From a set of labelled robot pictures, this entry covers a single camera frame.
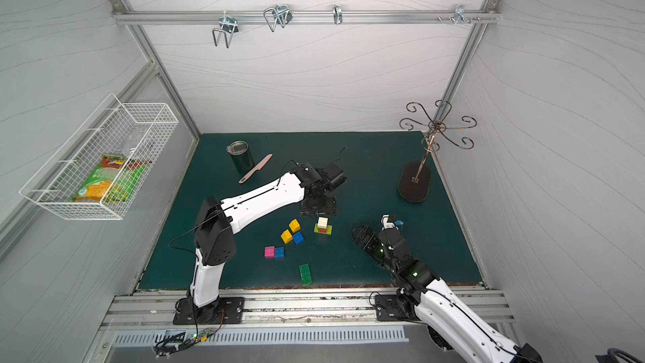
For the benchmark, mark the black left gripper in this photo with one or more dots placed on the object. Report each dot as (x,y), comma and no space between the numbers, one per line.
(317,204)

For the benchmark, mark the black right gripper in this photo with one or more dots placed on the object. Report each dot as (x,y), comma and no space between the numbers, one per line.
(382,234)

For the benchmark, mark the cream lego brick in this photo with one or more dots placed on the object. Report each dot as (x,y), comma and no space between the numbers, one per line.
(322,222)

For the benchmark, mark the lime green long lego brick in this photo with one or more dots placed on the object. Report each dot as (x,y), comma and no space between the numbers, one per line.
(329,231)

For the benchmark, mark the yellow lego brick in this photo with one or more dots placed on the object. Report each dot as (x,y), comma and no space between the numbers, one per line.
(287,237)
(294,226)

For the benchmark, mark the blue lego brick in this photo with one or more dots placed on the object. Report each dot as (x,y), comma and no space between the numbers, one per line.
(279,253)
(298,238)

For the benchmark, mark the dark green long lego brick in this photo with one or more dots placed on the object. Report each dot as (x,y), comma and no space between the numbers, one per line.
(305,275)

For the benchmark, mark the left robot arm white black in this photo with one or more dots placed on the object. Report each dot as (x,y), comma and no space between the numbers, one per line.
(219,221)

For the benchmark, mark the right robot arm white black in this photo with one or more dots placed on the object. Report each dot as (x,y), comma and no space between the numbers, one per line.
(425,296)

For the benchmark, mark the blue lego brick beside pink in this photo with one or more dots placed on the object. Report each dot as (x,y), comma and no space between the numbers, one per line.
(279,253)

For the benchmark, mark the pink plastic knife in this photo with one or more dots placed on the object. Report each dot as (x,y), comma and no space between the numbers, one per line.
(259,166)

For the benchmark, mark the black metal jewelry stand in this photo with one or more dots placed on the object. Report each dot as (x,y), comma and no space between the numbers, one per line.
(416,176)

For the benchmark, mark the dark green metal tumbler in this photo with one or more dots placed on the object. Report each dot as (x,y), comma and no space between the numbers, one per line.
(241,156)

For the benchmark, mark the metal hook clip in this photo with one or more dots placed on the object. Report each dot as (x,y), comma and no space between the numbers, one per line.
(278,16)
(225,32)
(337,14)
(459,17)

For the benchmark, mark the green snack bag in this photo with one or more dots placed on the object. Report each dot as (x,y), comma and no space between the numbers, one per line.
(113,180)

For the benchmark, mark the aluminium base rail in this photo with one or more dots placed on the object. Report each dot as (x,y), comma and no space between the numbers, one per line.
(307,306)

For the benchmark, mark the aluminium crossbar rail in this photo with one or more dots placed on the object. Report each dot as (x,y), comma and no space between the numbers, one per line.
(300,17)

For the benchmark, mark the white wire basket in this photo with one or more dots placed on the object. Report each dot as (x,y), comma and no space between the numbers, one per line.
(138,131)

